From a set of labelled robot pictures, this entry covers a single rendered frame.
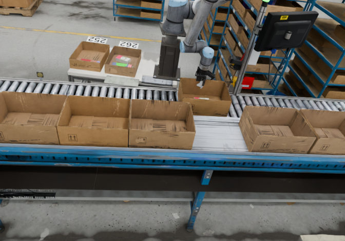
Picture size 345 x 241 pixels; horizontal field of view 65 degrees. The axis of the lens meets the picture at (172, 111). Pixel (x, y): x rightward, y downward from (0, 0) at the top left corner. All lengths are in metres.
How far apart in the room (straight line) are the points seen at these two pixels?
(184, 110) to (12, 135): 1.04
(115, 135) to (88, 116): 0.36
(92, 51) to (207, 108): 1.39
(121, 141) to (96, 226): 0.97
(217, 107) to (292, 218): 1.26
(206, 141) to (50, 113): 1.04
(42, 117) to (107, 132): 0.52
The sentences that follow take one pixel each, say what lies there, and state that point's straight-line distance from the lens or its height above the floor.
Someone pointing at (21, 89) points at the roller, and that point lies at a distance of 2.49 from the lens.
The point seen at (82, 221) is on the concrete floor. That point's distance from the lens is 2.44.
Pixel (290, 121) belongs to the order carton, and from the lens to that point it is 2.16.
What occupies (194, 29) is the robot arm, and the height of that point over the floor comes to 1.38.
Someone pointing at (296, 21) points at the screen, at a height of 1.49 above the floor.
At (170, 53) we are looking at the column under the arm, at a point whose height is 1.00.
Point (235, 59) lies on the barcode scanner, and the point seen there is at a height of 1.08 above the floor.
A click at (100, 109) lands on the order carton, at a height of 0.95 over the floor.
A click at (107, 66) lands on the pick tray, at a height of 0.83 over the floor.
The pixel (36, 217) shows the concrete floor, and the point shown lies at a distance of 2.54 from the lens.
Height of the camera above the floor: 2.12
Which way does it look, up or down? 39 degrees down
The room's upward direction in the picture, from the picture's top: 9 degrees clockwise
